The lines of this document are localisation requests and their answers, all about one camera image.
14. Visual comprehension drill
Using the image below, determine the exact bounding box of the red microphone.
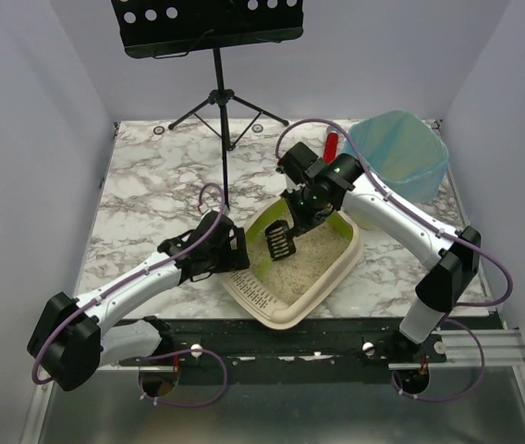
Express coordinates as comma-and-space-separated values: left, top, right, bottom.
323, 128, 339, 164

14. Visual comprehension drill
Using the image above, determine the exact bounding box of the black litter scoop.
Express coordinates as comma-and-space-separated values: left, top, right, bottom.
264, 219, 296, 262

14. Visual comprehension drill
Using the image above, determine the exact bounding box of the beige green litter box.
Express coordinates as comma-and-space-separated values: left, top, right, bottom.
220, 198, 363, 330

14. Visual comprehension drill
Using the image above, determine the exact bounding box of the bin with blue bag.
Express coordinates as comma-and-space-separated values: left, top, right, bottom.
342, 110, 449, 204

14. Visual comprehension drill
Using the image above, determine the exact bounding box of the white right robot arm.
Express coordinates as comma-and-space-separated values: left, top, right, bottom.
269, 142, 482, 344

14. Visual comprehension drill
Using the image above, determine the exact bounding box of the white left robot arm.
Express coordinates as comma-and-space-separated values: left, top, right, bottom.
27, 211, 250, 391

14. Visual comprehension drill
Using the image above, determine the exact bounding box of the black music stand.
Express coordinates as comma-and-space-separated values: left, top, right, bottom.
111, 0, 304, 197

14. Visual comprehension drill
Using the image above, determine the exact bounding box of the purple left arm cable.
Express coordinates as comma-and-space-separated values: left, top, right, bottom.
31, 183, 226, 386

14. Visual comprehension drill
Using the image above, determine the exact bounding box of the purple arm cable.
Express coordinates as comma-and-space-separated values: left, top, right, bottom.
31, 183, 226, 386
275, 118, 513, 307

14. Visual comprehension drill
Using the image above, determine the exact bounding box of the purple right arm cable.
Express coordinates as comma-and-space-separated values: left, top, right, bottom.
275, 118, 513, 307

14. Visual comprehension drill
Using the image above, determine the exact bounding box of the black mounting base rail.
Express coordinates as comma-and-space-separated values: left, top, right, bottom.
140, 313, 448, 385

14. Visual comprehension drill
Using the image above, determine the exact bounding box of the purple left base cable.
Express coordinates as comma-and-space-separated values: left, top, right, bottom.
135, 350, 229, 408

